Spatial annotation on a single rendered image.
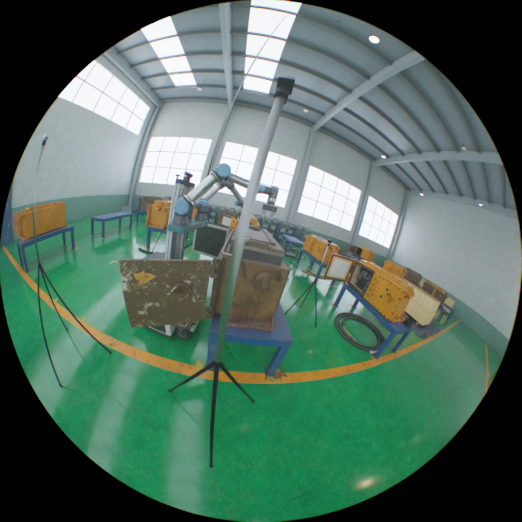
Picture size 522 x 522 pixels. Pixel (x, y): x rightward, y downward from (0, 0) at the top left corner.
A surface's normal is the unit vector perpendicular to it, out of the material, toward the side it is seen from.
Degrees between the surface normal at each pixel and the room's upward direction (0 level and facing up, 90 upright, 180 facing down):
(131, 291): 90
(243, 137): 90
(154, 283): 90
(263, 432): 0
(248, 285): 90
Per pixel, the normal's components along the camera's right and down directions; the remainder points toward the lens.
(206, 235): -0.14, 0.28
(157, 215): 0.11, 0.34
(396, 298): -0.96, -0.20
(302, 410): 0.25, -0.92
